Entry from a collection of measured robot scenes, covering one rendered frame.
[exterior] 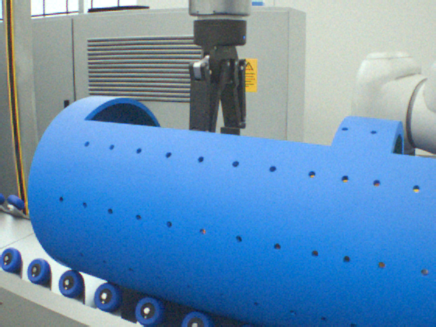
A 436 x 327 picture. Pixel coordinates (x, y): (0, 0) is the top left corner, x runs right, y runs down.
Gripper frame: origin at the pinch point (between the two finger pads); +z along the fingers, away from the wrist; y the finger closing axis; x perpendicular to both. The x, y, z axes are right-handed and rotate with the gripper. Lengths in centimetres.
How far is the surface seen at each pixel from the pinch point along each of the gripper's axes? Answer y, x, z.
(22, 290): 17.1, -28.9, 22.7
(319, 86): -256, -54, 15
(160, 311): 15.8, -0.8, 17.7
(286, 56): -130, -35, -10
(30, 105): -28, -74, 0
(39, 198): 19.5, -17.9, 3.2
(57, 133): 15.1, -17.7, -5.0
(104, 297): 16.4, -10.1, 17.9
